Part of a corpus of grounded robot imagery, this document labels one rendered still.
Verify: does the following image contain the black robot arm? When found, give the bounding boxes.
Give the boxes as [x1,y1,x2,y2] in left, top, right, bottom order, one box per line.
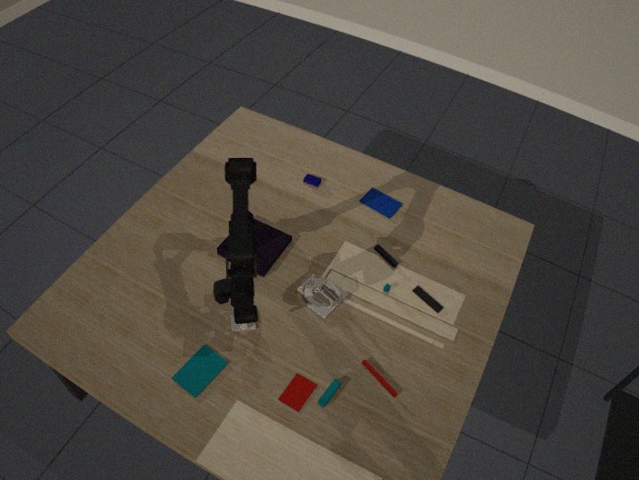
[213,158,259,309]

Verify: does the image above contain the red flat plate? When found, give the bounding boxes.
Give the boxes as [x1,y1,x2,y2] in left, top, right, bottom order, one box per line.
[278,374,317,412]

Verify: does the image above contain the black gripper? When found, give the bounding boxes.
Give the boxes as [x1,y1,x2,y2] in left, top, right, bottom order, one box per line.
[234,305,259,324]

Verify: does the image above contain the teal flat rectangular plate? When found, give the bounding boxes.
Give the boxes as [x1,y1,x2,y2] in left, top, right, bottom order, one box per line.
[172,345,228,398]

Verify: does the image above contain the red long bar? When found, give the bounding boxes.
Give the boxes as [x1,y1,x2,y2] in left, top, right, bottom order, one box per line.
[362,359,398,397]

